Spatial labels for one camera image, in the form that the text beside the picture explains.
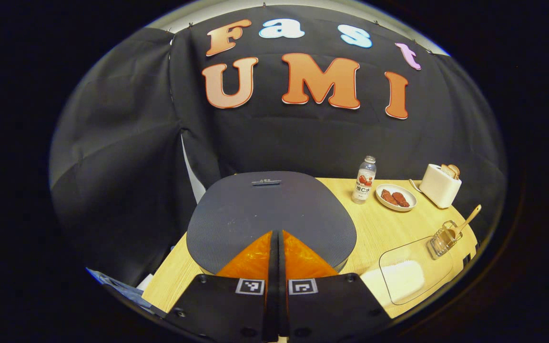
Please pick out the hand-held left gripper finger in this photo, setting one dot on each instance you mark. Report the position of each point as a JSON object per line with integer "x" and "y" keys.
{"x": 282, "y": 286}
{"x": 273, "y": 286}

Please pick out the black and beige rice cooker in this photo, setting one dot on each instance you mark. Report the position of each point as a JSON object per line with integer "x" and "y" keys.
{"x": 265, "y": 209}

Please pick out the wooden spoon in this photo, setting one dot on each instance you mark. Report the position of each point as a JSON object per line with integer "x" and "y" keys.
{"x": 467, "y": 221}

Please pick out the clear plastic rice container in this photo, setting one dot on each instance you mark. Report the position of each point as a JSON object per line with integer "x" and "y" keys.
{"x": 434, "y": 271}

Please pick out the clear drink bottle red label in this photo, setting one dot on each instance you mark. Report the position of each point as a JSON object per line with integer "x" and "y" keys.
{"x": 364, "y": 183}

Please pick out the white round plate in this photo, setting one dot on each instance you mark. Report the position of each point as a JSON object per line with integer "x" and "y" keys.
{"x": 386, "y": 204}

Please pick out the brown meat piece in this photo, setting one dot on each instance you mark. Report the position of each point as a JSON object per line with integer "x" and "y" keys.
{"x": 401, "y": 200}
{"x": 389, "y": 196}

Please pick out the black backdrop cloth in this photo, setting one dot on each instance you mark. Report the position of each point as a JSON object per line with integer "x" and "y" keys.
{"x": 303, "y": 138}

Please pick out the white toaster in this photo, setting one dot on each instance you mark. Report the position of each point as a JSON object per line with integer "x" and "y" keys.
{"x": 439, "y": 190}

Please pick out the toasted bread slice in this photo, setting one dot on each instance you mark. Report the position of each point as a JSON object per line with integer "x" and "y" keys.
{"x": 454, "y": 170}
{"x": 446, "y": 170}

